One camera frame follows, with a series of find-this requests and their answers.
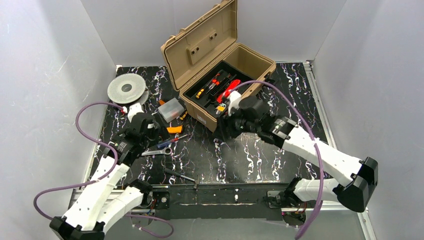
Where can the long black yellow screwdriver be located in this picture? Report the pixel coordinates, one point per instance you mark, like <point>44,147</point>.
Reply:
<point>201,92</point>

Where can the small black hammer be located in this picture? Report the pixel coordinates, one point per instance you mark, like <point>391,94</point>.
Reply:
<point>196,181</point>

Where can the black yellow screwdriver by box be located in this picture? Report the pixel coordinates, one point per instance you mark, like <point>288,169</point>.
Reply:
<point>183,116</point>

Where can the red needle nose pliers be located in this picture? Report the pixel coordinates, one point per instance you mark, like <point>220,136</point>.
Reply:
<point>214,81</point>

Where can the red black utility knife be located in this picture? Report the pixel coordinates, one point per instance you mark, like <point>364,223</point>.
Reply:
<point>227,90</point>

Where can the white perforated round disc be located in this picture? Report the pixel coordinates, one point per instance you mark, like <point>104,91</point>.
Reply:
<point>128,89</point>

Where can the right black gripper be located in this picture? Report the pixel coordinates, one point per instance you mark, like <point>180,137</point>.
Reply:
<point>227,122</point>

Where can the silver combination wrench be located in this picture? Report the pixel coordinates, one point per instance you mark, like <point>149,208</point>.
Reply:
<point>164,151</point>

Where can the yellow hex key set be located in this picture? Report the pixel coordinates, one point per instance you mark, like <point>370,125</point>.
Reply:
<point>220,108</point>

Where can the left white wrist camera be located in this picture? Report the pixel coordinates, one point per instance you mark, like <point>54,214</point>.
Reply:
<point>132,110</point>

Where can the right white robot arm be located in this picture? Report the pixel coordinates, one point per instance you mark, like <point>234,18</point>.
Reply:
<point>353,180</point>

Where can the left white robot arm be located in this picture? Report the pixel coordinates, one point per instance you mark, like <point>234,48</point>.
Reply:
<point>91,216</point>

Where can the black tool box tray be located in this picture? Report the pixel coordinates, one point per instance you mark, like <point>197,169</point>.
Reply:
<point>208,101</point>

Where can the orange utility knife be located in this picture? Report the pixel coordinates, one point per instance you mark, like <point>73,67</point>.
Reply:
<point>175,129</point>

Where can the clear plastic parts box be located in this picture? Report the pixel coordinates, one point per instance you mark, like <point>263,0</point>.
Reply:
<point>171,109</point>

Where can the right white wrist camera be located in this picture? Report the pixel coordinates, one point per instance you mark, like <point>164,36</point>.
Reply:
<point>232,103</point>

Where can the tan plastic tool box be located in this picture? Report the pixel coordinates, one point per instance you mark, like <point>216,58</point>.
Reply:
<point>207,47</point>

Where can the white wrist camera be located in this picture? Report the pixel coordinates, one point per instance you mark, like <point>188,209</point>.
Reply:
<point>232,103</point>
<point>132,110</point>

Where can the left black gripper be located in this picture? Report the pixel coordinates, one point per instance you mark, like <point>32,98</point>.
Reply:
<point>147,124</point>

